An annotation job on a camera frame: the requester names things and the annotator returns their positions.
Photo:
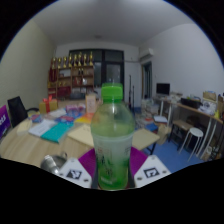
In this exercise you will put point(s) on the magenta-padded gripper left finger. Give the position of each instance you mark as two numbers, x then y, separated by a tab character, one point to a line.
75	173

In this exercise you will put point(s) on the black office chair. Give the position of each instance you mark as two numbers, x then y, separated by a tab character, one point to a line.
17	110

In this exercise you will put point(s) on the orange book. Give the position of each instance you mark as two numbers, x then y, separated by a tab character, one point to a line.
84	119

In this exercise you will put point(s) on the white round stool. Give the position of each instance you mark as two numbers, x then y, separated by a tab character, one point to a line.
193	132

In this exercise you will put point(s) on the small cardboard box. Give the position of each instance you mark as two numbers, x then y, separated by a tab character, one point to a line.
90	104

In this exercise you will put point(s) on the white wall air conditioner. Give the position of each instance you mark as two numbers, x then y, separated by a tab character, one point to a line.
146	54

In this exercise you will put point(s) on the green-capped drink bottle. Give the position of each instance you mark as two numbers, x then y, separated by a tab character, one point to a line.
112	133

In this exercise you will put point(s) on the pink packet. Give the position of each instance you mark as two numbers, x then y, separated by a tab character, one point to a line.
74	108

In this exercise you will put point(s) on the cluttered side desk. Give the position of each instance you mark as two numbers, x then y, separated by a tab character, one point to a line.
196	108

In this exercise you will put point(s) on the pale yellow envelope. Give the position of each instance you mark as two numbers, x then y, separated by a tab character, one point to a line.
81	135

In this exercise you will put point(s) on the white paper booklet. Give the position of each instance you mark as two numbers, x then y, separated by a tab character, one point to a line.
41	127

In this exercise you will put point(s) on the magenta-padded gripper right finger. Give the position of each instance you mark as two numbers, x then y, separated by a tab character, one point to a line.
151	171

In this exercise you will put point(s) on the blue book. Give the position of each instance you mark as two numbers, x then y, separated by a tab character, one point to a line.
65	119

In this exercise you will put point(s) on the dark glass door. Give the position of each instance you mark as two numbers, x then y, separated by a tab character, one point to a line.
111	71

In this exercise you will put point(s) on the small metal cup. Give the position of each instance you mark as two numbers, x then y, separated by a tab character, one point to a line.
51	164

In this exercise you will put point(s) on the teal book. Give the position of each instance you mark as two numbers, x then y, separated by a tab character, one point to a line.
56	132

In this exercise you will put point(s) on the wooden shelf unit with trophies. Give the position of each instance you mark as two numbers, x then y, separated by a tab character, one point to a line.
71	76

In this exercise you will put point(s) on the computer monitor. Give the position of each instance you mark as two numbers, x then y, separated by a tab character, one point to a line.
163	89

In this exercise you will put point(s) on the yellow gift box red ribbon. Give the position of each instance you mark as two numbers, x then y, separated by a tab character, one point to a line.
47	106

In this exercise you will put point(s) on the purple sign board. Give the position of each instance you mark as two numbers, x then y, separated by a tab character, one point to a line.
4	122

